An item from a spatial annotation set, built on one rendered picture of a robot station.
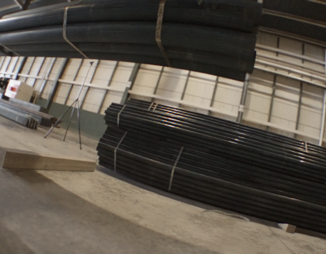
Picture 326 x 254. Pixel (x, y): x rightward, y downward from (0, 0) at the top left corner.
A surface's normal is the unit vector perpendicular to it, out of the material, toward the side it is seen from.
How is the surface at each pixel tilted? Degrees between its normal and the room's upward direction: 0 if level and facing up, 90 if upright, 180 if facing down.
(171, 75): 90
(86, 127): 90
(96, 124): 90
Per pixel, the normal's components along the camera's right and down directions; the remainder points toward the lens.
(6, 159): 0.93, 0.25
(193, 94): -0.25, -0.18
